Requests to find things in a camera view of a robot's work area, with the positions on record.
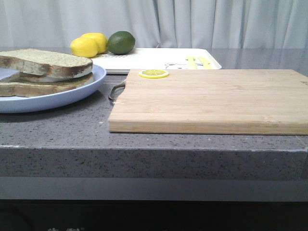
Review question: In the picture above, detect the yellow lemon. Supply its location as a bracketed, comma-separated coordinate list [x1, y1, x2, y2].
[70, 37, 99, 58]
[82, 32, 108, 54]

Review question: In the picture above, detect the wooden cutting board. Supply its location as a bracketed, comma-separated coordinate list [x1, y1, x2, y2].
[108, 69, 308, 135]

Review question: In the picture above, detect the lemon slice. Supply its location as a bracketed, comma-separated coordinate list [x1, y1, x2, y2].
[139, 69, 169, 79]

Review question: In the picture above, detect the yellow plastic fork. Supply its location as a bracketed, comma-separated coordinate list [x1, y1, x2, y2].
[186, 55, 197, 69]

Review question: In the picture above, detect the green lime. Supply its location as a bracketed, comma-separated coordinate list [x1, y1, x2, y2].
[107, 31, 136, 55]

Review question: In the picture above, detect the white rectangular tray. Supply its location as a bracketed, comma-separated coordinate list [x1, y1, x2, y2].
[92, 48, 222, 74]

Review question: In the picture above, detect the light blue plate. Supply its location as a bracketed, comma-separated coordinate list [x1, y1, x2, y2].
[0, 65, 106, 113]

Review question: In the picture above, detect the fried egg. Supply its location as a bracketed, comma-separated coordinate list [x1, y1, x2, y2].
[19, 72, 71, 82]

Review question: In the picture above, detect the front yellow lemon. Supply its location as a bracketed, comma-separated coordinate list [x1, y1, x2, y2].
[70, 37, 99, 58]

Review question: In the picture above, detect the bread slice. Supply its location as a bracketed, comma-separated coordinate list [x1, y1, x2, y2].
[0, 73, 94, 97]
[0, 49, 93, 78]

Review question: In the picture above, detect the rear yellow lemon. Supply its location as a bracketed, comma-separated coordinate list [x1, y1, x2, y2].
[82, 32, 108, 54]

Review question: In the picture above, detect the yellow plastic knife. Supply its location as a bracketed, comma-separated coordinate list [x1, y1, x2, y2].
[198, 56, 213, 69]

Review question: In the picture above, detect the metal cutting board handle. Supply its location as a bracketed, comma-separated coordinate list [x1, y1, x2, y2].
[108, 81, 126, 102]

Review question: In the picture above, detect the grey curtain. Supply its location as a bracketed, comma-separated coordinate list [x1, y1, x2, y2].
[0, 0, 308, 49]

